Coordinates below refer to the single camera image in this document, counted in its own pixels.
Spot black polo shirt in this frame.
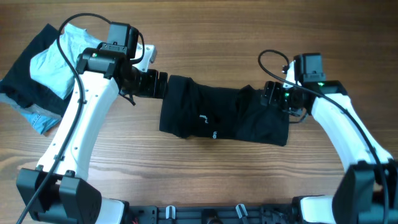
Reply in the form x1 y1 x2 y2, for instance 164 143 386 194
159 75 289 146

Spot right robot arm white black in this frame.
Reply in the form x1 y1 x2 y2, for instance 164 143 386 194
261 81 397 223

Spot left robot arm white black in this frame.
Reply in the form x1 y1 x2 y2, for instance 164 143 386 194
16 44 167 223

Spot light blue folded shirt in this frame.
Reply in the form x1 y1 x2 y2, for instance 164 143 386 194
30 24 101 100

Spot blue denim jeans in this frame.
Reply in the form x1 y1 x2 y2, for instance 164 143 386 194
21 113 61 135

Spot black folded garment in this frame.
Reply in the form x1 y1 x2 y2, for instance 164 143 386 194
1 24 70 116

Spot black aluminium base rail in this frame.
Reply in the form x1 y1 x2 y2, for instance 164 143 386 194
130 203 299 224

